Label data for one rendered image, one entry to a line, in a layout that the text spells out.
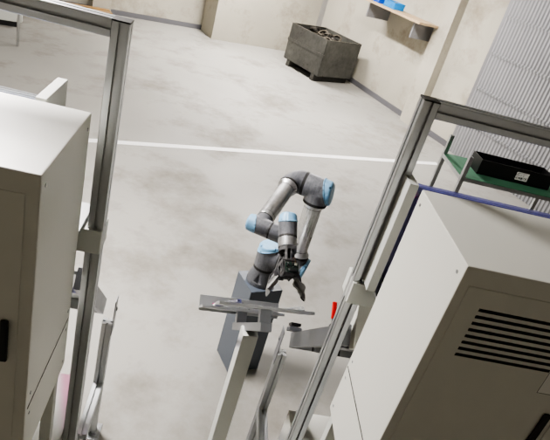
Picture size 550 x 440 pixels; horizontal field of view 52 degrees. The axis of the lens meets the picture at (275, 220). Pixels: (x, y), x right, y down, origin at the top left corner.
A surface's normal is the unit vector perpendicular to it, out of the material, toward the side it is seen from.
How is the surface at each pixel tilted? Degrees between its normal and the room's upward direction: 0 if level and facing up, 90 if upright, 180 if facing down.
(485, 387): 90
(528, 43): 90
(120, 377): 0
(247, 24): 90
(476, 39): 90
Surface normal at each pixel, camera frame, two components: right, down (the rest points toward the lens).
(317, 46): -0.79, 0.10
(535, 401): 0.04, 0.48
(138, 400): 0.25, -0.85
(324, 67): 0.56, 0.52
